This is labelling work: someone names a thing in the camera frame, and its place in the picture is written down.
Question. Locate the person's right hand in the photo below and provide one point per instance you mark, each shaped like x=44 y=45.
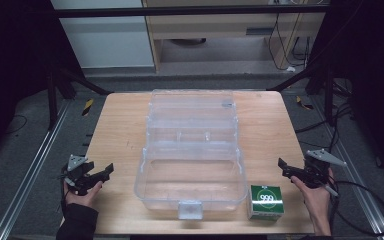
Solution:
x=315 y=200

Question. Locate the white cabinet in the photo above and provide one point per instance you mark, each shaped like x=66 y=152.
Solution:
x=106 y=36

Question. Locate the light wooden desk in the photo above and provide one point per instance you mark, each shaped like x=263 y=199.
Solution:
x=220 y=25

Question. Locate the clear plastic storage box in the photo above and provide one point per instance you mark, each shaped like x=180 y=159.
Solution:
x=190 y=173

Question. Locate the aluminium floor rail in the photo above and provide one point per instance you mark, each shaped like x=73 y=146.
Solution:
x=30 y=170
x=360 y=180

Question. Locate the white plug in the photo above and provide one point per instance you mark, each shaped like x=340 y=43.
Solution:
x=290 y=69

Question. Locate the green cardboard box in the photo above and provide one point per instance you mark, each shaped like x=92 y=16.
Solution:
x=266 y=200

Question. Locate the black metal stand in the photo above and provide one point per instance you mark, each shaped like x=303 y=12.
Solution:
x=52 y=100
x=328 y=96

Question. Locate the person's left hand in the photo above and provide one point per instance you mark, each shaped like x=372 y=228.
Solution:
x=85 y=198

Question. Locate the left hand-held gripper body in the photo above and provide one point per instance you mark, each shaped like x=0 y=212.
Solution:
x=78 y=176

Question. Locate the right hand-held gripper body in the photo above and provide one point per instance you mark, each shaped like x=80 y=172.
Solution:
x=316 y=173

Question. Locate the black horizontal frame bar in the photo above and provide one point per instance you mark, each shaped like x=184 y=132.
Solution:
x=180 y=11

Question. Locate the yellow black tape strip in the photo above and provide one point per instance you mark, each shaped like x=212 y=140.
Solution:
x=87 y=106
x=303 y=104

